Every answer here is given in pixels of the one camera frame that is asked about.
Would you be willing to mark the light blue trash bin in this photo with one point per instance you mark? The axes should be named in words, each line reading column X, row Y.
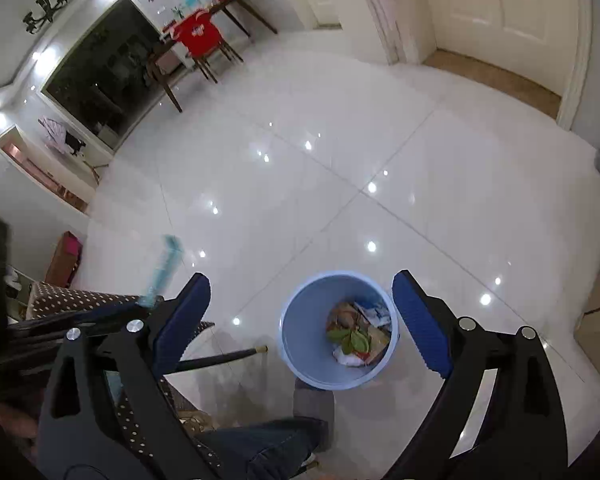
column 338, row 331

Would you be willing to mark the red storage bench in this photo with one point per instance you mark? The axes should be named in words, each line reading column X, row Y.
column 65, row 262

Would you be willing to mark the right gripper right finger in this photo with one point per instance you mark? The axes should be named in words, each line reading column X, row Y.
column 498, row 414

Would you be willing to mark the dark wooden dining table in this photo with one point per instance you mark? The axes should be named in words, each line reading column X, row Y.
column 155, row 72

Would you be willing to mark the red covered wooden chair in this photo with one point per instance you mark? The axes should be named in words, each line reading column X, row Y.
column 202, row 38

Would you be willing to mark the cream panel door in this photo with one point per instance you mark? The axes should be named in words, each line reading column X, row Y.
column 536, row 50

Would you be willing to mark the brown dotted tablecloth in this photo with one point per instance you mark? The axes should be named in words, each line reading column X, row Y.
column 47, row 300

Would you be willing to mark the dark glass doorway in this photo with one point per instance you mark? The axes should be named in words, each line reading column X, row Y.
column 103, row 82

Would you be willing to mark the person's jeans leg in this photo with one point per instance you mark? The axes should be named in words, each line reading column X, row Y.
column 272, row 450

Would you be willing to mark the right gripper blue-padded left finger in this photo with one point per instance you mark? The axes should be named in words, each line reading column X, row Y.
column 79, row 434

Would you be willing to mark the black table leg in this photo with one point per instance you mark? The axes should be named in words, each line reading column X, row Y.
column 220, row 359

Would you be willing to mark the teal snack wrapper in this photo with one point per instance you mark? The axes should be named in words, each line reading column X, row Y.
column 171, row 257

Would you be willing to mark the black wall candelabra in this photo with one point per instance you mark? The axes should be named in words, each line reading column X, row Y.
column 49, row 8

